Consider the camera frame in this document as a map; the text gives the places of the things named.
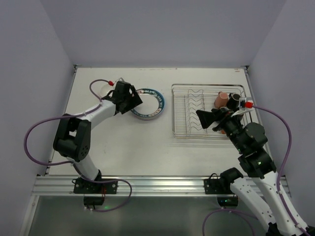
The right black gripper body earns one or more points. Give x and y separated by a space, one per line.
220 118

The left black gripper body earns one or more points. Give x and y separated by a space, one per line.
128 99

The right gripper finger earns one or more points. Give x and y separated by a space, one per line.
219 127
207 118

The orange bowl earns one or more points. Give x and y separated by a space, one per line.
105 89

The black mug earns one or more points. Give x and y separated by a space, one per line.
233 101

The pink mug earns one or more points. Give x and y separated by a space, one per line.
221 100

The dark teal plate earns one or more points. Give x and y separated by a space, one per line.
153 104

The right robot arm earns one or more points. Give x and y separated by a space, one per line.
272 208

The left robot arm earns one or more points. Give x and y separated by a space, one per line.
73 136

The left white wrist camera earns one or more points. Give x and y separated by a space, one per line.
113 83

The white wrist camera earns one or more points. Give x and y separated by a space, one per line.
245 106
113 83

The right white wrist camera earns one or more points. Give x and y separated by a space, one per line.
245 106

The wire dish rack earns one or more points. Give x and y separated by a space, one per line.
192 109

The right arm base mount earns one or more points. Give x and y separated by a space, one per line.
214 186

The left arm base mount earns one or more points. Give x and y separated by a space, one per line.
94 193

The aluminium mounting rail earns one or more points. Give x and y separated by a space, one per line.
142 186

